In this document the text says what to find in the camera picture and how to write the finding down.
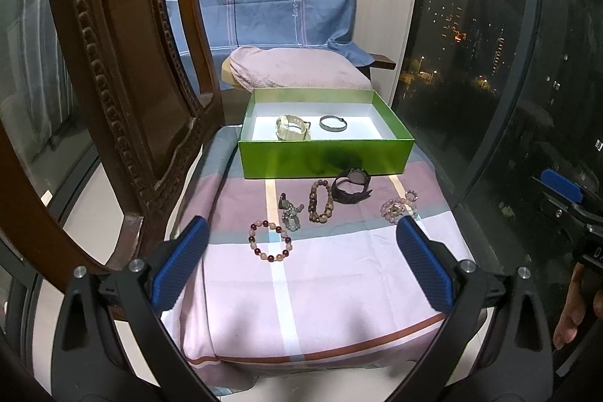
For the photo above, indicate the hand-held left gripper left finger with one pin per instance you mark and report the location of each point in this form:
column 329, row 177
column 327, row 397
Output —
column 181, row 263

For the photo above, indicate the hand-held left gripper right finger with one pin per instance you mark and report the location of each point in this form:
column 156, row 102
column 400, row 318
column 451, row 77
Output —
column 424, row 270

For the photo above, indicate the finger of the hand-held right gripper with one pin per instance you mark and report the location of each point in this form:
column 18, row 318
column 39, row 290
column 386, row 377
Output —
column 560, row 185

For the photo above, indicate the black wrist watch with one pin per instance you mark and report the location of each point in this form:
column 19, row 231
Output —
column 351, row 183

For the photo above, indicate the green jade charm pendant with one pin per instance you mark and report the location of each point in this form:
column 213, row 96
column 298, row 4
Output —
column 291, row 213

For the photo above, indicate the green cardboard box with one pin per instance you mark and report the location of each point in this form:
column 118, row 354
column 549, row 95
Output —
column 325, row 154

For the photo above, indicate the pink checked blanket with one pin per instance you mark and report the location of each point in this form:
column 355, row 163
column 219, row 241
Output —
column 320, row 279

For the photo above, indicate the dark glass window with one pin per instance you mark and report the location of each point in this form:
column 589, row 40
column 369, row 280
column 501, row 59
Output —
column 494, row 53

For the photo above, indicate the carved wooden chair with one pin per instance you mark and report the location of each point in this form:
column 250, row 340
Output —
column 141, row 100

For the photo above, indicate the silver metal bangle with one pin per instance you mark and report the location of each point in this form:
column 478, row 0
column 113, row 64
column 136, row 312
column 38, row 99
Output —
column 332, row 129

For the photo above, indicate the white wrist watch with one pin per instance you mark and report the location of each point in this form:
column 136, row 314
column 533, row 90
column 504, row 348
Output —
column 292, row 128

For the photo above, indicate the dark wooden armchair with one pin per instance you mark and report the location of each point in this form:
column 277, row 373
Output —
column 384, row 62

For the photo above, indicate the pink pillow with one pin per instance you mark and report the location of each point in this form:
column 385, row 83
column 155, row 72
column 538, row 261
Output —
column 292, row 65

